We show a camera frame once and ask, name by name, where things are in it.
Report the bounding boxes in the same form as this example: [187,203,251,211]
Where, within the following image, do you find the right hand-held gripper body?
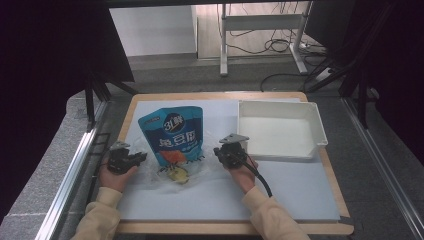
[218,133,250,169]

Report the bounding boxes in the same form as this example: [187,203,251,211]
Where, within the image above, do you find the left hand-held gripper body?
[106,140,138,175]

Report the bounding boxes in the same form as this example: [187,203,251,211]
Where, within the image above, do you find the translucent white smiley plastic bag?
[128,133,219,195]

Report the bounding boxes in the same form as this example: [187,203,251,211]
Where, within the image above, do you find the blue snack pouch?
[137,105,205,168]

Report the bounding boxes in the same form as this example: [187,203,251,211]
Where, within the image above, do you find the person's left hand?
[98,161,139,194]

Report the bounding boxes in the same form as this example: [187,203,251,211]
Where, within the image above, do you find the person's right hand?
[224,154,259,195]

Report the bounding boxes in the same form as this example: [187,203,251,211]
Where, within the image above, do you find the pale blue table mat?
[116,97,341,223]

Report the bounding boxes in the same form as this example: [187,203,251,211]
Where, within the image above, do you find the white plastic tray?
[236,99,329,160]

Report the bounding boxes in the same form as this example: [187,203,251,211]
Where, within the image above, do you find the black tripod stand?
[83,71,139,132]

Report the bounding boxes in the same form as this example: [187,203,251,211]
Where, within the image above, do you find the black curtain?
[0,0,135,224]
[304,0,424,165]

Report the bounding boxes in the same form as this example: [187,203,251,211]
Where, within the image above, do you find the white power strip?
[314,66,335,83]

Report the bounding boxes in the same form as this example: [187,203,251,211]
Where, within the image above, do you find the white cabinet panel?
[109,5,198,58]

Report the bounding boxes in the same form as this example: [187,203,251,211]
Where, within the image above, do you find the black metal stand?
[304,3,398,130]

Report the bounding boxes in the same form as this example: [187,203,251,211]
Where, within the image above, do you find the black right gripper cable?
[237,152,273,198]

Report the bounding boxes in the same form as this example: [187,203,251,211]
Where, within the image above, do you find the aluminium frame rail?
[342,97,424,240]
[34,99,110,240]

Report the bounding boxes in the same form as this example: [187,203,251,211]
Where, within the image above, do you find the black floor cables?
[216,2,329,93]

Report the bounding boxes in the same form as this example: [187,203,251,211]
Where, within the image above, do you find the white metal desk frame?
[219,1,313,77]

